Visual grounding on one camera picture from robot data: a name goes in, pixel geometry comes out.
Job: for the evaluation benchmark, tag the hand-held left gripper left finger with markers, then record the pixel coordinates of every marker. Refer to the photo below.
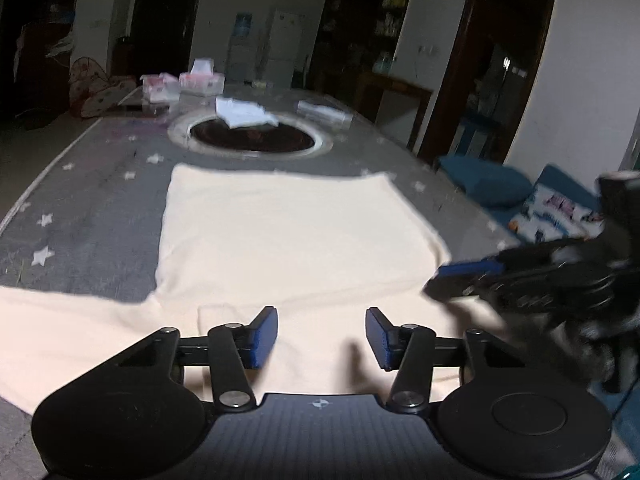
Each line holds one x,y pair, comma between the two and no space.
262,336

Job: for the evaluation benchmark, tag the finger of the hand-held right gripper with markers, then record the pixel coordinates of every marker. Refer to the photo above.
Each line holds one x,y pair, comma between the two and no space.
450,291
467,268

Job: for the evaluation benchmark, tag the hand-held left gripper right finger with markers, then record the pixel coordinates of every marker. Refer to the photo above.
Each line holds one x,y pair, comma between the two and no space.
378,340

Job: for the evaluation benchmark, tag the cream garment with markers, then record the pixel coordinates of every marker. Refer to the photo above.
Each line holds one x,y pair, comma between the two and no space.
280,250

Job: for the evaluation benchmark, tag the printed white cushion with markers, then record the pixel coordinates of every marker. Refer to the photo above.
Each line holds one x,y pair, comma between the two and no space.
555,212

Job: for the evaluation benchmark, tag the blue cushion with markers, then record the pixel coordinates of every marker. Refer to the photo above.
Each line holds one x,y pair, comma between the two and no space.
484,180

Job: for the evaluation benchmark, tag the blue sofa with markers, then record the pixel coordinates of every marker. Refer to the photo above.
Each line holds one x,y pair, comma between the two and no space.
562,185

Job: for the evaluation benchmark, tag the wooden side desk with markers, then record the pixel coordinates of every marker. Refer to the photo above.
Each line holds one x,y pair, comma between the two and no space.
395,97

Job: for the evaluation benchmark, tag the round table hotpot stove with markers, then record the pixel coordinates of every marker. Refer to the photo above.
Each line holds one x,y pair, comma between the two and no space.
250,135

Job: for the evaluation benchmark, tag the clear flat packet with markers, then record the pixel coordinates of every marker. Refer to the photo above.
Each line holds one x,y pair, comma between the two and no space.
322,110

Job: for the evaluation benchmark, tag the grey star-patterned tablecloth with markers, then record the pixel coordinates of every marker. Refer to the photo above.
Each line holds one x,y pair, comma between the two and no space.
90,200

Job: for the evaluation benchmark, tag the white crumpled cloth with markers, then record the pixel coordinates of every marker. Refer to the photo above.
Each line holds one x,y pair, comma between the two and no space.
244,112

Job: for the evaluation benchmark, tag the pink tissue box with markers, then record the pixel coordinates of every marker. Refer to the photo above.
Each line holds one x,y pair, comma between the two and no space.
201,80
159,86

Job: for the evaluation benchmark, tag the white refrigerator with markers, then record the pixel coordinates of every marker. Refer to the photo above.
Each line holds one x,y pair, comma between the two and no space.
281,46

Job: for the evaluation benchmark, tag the water dispenser with blue bottle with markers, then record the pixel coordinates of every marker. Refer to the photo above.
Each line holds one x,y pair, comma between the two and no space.
242,45

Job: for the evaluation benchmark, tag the pink play tent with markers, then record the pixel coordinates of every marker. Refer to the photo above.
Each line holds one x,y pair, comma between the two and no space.
95,89

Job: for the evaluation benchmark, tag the dark wooden door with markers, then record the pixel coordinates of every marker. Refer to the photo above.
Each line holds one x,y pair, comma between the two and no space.
162,22

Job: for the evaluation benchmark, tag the dark wooden shelf cabinet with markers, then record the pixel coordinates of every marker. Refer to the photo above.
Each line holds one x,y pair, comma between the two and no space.
37,40

